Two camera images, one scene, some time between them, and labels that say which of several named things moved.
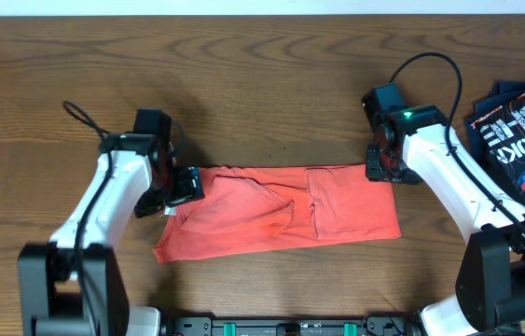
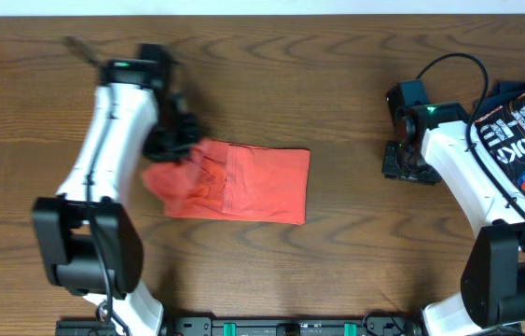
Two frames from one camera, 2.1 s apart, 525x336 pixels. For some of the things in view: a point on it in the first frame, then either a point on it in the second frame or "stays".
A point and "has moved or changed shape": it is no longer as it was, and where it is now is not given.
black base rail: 297,326 stays
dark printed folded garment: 518,127 stays
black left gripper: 190,188 -> 163,153
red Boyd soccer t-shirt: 252,210 has moved or changed shape
